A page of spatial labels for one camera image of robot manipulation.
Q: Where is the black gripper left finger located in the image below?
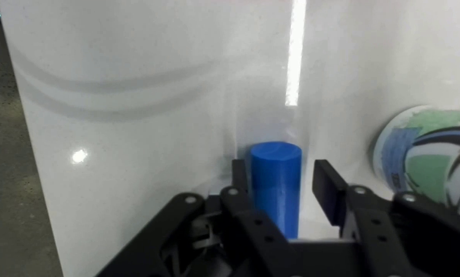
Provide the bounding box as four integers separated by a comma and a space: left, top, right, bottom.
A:
96, 158, 305, 277

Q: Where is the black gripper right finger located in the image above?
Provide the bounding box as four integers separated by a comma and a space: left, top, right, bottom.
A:
311, 159, 460, 277

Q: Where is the blue plastic cylinder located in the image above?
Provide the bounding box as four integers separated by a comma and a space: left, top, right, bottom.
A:
248, 141, 305, 242

